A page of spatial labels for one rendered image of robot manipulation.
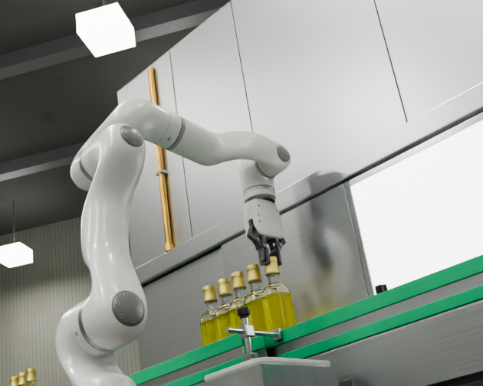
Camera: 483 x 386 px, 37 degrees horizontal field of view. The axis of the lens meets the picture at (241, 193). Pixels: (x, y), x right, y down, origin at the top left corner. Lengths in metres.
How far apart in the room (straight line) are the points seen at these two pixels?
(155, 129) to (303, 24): 0.65
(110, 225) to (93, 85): 8.30
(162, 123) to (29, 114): 8.66
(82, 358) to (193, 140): 0.61
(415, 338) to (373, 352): 0.10
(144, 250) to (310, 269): 0.77
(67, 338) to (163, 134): 0.55
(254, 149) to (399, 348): 0.62
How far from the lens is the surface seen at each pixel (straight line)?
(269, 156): 1.84
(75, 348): 1.51
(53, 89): 9.87
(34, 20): 8.74
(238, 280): 1.90
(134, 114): 1.73
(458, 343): 1.45
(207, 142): 1.82
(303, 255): 1.94
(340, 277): 1.85
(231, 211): 2.20
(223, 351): 1.74
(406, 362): 1.51
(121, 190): 1.58
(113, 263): 1.49
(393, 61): 1.94
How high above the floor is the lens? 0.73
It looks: 24 degrees up
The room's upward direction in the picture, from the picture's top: 9 degrees counter-clockwise
